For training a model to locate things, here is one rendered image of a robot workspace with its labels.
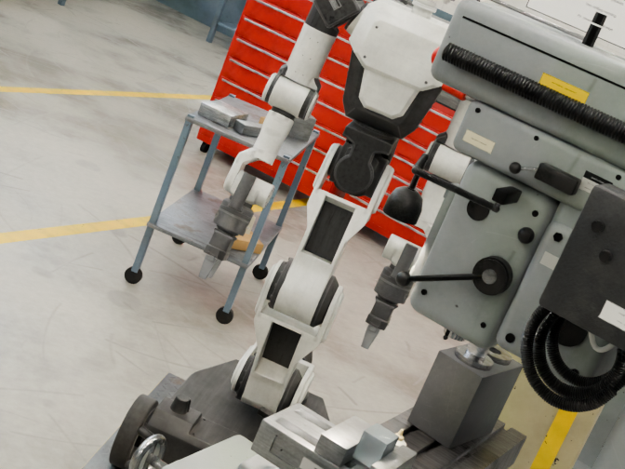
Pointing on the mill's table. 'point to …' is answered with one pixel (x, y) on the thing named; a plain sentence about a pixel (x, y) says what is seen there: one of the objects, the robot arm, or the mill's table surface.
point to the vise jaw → (341, 440)
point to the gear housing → (530, 153)
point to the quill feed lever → (494, 266)
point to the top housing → (569, 77)
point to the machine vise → (297, 444)
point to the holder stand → (464, 395)
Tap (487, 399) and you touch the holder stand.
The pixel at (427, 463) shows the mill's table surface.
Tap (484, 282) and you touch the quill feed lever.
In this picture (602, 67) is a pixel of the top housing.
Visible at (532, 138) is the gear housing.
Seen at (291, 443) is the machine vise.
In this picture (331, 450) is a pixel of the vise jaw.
